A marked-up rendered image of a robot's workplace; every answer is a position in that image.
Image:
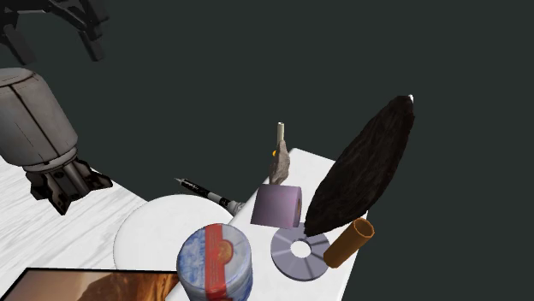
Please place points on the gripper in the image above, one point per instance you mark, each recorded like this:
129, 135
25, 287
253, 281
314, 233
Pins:
25, 5

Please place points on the black and white pen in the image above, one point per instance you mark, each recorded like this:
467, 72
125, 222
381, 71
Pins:
204, 192

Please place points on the white toilet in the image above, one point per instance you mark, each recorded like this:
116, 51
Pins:
162, 233

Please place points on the black framed brown picture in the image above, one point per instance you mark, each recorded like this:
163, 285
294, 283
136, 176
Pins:
91, 287

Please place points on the beige figure holding candle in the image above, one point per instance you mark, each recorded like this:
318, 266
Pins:
280, 166

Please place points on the blue white red round tin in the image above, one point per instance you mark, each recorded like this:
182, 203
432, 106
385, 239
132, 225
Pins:
213, 262

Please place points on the purple toilet paper roll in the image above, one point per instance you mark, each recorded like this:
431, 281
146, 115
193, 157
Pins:
275, 206

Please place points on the grey disc with hole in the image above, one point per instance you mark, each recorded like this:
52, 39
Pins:
283, 254

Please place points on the black furry oval brush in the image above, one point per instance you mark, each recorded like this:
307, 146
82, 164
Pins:
363, 166

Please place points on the brown cardboard tube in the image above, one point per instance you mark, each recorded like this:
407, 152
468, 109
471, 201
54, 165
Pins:
346, 246

